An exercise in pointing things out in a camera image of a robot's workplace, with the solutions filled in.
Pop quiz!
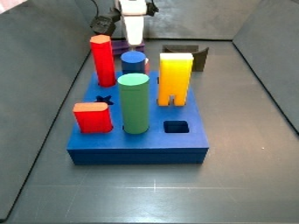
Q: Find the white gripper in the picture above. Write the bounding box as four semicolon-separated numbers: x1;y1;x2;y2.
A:
117;0;147;46

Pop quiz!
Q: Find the purple star prism block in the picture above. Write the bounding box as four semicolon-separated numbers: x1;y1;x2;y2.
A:
112;40;145;55

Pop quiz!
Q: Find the black L-shaped fixture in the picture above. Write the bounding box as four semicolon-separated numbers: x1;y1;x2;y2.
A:
163;45;209;72

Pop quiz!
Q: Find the blue peg board base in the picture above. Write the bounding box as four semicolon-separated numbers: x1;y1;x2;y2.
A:
66;71;209;165

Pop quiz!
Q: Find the tall red hexagonal peg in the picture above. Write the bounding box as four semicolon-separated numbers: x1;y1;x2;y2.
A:
89;35;116;88

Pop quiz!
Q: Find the blue cylinder peg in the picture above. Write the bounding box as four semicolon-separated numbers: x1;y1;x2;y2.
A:
120;51;145;74

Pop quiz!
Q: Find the pink-red pentagon block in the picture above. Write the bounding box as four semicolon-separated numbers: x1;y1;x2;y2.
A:
144;58;149;75

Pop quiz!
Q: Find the yellow arch block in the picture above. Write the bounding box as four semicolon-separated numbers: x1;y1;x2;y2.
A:
157;52;193;106

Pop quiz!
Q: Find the green cylinder peg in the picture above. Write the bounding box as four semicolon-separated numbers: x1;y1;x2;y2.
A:
116;73;149;134

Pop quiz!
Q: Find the short red rounded block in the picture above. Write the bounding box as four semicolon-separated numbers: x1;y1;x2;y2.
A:
72;102;113;134

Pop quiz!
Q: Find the black cable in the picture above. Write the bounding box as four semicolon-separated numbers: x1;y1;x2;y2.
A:
89;0;100;18

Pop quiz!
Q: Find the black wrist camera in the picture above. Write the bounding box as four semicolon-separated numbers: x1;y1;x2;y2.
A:
89;16;116;36

